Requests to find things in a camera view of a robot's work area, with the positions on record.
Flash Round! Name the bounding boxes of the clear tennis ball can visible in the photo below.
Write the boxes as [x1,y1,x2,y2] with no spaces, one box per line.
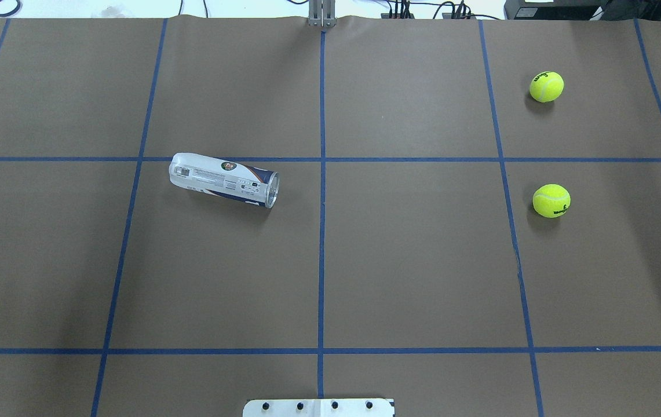
[169,152,280,209]

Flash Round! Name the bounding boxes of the tennis ball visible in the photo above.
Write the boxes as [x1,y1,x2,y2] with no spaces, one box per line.
[532,183,571,218]
[529,71,564,103]

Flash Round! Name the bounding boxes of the brown paper table cover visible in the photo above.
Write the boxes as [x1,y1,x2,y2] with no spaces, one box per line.
[0,16,661,416]

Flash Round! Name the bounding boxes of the black computer case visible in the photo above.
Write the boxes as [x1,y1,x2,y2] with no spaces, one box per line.
[504,1,604,21]

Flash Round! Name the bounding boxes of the aluminium frame post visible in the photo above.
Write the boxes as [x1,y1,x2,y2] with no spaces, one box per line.
[308,0,337,28]

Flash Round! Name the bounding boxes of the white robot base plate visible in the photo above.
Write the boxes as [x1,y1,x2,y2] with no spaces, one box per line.
[242,398,396,416]

